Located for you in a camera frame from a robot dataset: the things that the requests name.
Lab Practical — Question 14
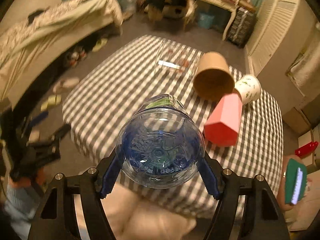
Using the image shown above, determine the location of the white slipper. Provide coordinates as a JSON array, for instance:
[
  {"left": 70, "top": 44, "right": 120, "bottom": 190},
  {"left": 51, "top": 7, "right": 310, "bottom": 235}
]
[{"left": 53, "top": 77, "right": 80, "bottom": 94}]

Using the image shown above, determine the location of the white louvered closet door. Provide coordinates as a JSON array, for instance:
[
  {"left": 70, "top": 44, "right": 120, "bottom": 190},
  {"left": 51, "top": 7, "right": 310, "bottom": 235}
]
[{"left": 245, "top": 0, "right": 300, "bottom": 76}]

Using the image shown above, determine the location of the green cased smartphone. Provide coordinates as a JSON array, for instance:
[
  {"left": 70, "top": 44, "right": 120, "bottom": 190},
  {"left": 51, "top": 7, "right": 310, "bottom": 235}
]
[{"left": 285, "top": 159, "right": 308, "bottom": 205}]

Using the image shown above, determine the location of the chair piled with clothes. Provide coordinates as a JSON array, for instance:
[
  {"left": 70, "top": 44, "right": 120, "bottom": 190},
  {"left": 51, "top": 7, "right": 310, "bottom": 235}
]
[{"left": 141, "top": 0, "right": 198, "bottom": 29}]

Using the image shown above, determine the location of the white floral paper cup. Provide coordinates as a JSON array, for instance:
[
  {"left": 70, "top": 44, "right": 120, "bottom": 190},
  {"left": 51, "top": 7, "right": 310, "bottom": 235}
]
[{"left": 234, "top": 75, "right": 262, "bottom": 105}]

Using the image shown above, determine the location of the pink hexagonal cup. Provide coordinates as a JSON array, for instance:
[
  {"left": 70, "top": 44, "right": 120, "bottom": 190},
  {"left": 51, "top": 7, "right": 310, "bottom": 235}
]
[{"left": 203, "top": 93, "right": 242, "bottom": 147}]

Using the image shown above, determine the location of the hanging white towel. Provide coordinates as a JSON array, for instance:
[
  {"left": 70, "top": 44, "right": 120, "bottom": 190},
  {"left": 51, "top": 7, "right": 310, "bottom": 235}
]
[{"left": 287, "top": 22, "right": 319, "bottom": 100}]

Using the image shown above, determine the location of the bed with beige bedding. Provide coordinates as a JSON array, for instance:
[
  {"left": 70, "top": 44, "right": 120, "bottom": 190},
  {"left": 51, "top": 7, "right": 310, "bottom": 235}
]
[{"left": 1, "top": 0, "right": 123, "bottom": 106}]

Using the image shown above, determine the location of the black striped suitcase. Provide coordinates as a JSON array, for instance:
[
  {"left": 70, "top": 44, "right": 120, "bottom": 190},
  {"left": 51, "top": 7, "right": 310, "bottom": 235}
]
[{"left": 227, "top": 7, "right": 257, "bottom": 48}]

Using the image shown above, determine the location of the clear glass cup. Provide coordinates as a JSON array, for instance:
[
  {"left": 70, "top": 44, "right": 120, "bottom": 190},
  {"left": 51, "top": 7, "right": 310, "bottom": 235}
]
[{"left": 153, "top": 39, "right": 201, "bottom": 79}]

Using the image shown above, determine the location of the white desk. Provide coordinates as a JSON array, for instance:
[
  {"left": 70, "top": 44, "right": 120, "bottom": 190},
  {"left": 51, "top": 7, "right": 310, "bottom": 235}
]
[{"left": 190, "top": 0, "right": 251, "bottom": 41}]

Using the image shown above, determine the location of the large clear water jug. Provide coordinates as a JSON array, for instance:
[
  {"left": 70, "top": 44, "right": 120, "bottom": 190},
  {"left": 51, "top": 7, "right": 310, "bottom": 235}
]
[{"left": 121, "top": 0, "right": 137, "bottom": 14}]

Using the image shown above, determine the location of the grey checkered tablecloth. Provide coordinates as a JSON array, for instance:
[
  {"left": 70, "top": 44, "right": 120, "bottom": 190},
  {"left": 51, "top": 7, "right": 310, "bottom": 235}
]
[{"left": 62, "top": 35, "right": 283, "bottom": 194}]

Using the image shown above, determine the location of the blue laundry basket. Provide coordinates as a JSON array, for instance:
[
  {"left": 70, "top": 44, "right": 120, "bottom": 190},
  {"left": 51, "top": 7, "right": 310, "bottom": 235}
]
[{"left": 197, "top": 12, "right": 215, "bottom": 29}]

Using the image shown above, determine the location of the blue plastic water bottle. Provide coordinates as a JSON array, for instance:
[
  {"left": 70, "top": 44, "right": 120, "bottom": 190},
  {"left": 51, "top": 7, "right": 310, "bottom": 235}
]
[{"left": 116, "top": 94, "right": 205, "bottom": 189}]

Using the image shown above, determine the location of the red white sneaker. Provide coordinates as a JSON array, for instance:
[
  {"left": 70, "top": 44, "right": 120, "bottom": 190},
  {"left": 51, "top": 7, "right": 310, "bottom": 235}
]
[
  {"left": 63, "top": 51, "right": 79, "bottom": 68},
  {"left": 77, "top": 46, "right": 87, "bottom": 61}
]

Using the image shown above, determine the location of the green slipper under bed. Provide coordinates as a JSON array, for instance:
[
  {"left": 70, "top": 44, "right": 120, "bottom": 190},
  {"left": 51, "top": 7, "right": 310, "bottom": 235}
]
[{"left": 92, "top": 38, "right": 108, "bottom": 52}]

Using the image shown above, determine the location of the red bottle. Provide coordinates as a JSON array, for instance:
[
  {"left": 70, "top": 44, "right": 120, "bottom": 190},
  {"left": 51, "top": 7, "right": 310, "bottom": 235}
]
[{"left": 295, "top": 141, "right": 319, "bottom": 158}]

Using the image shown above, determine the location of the brown paper cup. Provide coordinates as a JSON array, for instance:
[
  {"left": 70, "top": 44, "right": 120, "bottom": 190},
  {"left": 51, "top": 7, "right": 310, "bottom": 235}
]
[{"left": 193, "top": 51, "right": 235, "bottom": 102}]

